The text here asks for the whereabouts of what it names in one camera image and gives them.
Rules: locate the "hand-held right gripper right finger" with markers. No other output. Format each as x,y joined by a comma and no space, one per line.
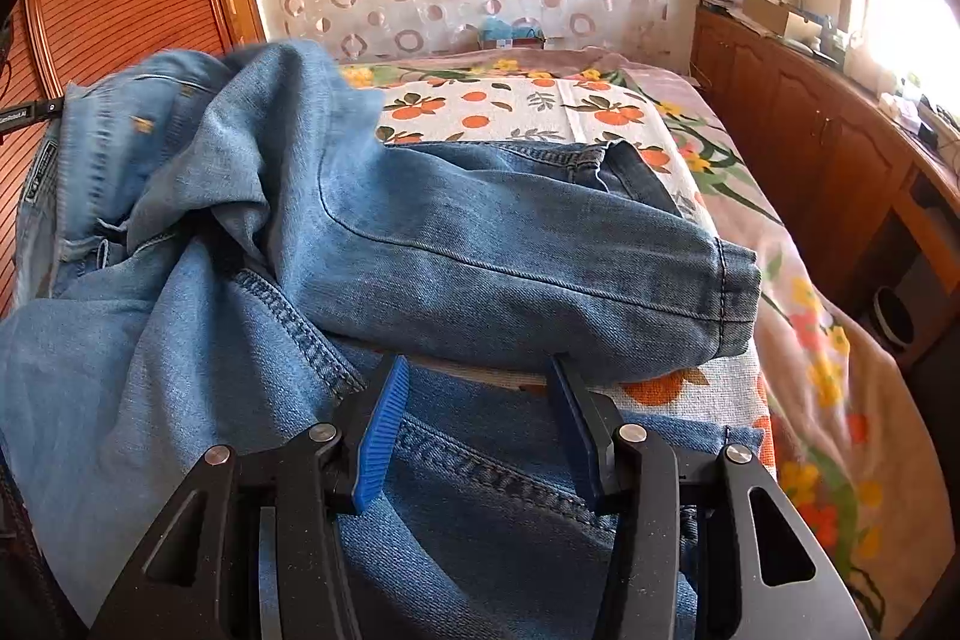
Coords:
574,430

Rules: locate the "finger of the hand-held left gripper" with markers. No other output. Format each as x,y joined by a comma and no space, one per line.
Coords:
30,114

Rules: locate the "wooden cabinet row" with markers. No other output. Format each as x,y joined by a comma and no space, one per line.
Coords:
810,115

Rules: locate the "floral blanket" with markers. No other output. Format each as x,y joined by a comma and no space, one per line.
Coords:
817,310

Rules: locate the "small cardboard box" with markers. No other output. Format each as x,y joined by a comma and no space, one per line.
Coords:
531,39

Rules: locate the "blue plastic bag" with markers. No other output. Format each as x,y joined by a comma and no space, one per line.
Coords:
495,33

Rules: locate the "blue denim pants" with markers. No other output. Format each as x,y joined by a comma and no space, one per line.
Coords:
450,250

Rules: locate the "open cardboard box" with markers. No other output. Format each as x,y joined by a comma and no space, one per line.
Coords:
772,14

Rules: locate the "orange-print white bed sheet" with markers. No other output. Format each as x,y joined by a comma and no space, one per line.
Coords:
480,108

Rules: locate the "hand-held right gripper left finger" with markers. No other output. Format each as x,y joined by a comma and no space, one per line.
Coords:
384,415

